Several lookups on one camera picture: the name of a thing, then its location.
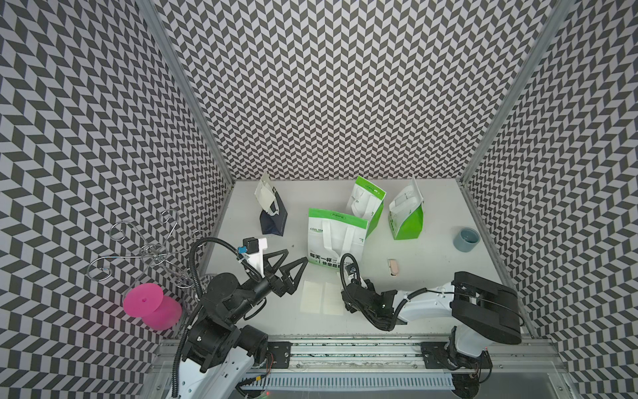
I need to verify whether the blue-grey ceramic cup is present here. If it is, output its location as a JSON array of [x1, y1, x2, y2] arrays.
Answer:
[[453, 227, 481, 253]]

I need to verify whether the pink plastic disc spool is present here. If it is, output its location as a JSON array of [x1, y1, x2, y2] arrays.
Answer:
[[123, 283, 183, 331]]

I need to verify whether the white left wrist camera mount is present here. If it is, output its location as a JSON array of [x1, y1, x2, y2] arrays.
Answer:
[[238, 237, 267, 277]]

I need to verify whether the silver wire rack stand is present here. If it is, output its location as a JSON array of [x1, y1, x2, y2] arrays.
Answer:
[[85, 208, 194, 290]]

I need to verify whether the green white tea bag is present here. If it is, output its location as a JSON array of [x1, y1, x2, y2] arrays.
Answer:
[[347, 176, 386, 236], [307, 208, 369, 269], [389, 178, 424, 240]]

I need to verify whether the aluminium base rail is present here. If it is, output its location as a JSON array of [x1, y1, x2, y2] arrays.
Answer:
[[176, 335, 580, 398]]

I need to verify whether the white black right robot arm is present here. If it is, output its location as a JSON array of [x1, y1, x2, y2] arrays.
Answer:
[[338, 254, 524, 372]]

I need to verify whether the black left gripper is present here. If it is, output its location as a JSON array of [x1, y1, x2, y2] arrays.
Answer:
[[227, 248, 307, 324]]

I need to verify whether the pink stapler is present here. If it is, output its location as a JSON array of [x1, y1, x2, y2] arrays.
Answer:
[[388, 259, 400, 277]]

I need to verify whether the navy and cream tote bag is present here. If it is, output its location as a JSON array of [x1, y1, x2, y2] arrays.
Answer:
[[254, 172, 288, 236]]

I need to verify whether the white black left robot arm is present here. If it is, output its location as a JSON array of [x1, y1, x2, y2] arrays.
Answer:
[[169, 237, 308, 398]]

